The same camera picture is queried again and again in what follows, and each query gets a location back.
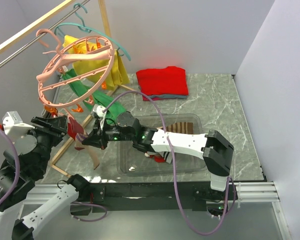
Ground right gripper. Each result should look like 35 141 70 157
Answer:
82 118 135 150

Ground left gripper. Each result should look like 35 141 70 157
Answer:
23 113 69 175

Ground red christmas sock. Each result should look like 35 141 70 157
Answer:
144 153 166 163

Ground brown striped sock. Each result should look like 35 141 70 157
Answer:
166 122 194 135

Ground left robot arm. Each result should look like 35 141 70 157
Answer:
0 112 90 240

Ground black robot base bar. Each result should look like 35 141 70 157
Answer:
78 181 238 211

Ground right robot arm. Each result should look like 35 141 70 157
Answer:
82 111 234 200

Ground teal plastic hanger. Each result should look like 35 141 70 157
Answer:
53 2 132 62

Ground green cloth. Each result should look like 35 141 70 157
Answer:
61 68 127 121

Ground clear plastic tray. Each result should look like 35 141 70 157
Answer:
116 113 207 177

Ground yellow cloth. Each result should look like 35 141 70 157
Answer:
68 41 130 91

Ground grey folded shirt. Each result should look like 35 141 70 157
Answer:
139 85 189 101

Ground metal hanging rod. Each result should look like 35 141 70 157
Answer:
0 0 89 69

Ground red folded shirt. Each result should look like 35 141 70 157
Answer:
136 66 189 96

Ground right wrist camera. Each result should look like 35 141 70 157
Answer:
91 104 107 129

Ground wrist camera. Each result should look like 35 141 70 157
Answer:
0 111 35 139
91 104 107 129

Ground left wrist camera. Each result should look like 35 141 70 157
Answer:
0 111 35 139

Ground wooden clothes rack frame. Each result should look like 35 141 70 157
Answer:
0 0 138 178

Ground aluminium rail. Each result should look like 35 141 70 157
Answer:
24 182 280 205

